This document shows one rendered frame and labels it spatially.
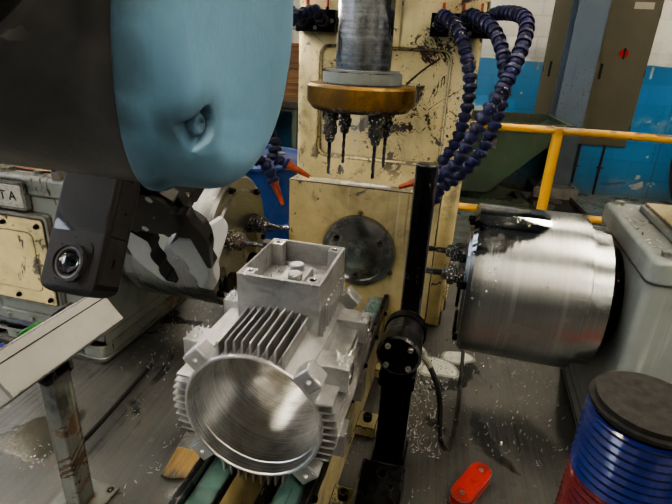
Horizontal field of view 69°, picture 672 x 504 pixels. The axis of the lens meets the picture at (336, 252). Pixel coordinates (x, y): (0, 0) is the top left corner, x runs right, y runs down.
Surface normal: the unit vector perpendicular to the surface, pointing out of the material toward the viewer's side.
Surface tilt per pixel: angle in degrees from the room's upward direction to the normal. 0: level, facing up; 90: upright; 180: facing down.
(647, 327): 90
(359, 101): 90
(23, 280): 90
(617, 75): 90
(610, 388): 0
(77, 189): 60
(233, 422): 39
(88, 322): 50
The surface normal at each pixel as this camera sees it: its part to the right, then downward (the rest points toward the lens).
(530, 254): -0.17, -0.37
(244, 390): 0.74, -0.53
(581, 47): -0.19, 0.36
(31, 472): 0.04, -0.92
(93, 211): -0.23, -0.16
